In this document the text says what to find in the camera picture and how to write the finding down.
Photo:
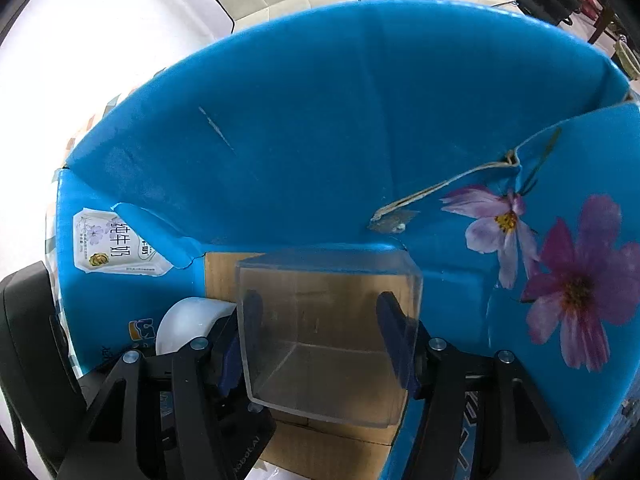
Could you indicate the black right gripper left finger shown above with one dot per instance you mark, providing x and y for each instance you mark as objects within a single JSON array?
[{"x": 183, "y": 415}]

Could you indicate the white tape roll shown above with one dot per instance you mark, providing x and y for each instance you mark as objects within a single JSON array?
[{"x": 187, "y": 319}]

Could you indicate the clear acrylic box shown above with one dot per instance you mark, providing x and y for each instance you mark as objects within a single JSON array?
[{"x": 329, "y": 334}]

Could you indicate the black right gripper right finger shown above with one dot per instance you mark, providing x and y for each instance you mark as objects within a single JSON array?
[{"x": 470, "y": 416}]

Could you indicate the blue milk carton box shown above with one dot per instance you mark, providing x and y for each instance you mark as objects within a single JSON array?
[{"x": 501, "y": 153}]

